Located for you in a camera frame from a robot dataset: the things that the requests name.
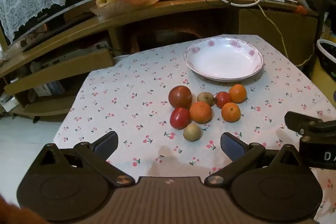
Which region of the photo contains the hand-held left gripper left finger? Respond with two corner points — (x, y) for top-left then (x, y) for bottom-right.
(34, 131), (135, 187)

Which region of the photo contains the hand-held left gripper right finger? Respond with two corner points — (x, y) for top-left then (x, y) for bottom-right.
(205, 132), (309, 187)

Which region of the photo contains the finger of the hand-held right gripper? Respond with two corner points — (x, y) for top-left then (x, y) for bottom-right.
(285, 111), (336, 136)

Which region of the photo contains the brown-green round fruit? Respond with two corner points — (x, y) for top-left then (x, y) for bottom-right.
(183, 123), (203, 141)
(197, 92), (216, 107)

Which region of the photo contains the round red tomato with stem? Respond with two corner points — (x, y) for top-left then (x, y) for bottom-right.
(214, 91), (232, 108)

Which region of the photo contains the oblong red tomato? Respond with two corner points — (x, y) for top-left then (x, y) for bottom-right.
(169, 107), (190, 130)

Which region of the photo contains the large dark red tomato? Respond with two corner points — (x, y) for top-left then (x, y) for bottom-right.
(168, 85), (193, 109)

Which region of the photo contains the white floral plate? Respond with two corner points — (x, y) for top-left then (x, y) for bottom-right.
(183, 38), (264, 82)

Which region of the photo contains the cherry print tablecloth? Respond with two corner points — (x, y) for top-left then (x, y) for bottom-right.
(52, 34), (336, 224)

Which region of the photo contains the black white-rimmed basin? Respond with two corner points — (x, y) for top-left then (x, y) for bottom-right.
(316, 39), (336, 75)

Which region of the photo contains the blue box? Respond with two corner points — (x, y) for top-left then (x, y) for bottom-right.
(33, 81), (65, 97)

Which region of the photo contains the wooden television cabinet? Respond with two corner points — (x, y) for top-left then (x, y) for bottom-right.
(0, 0), (319, 122)

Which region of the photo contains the glass fruit bowl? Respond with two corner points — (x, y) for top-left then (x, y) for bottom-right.
(90, 0), (167, 16)

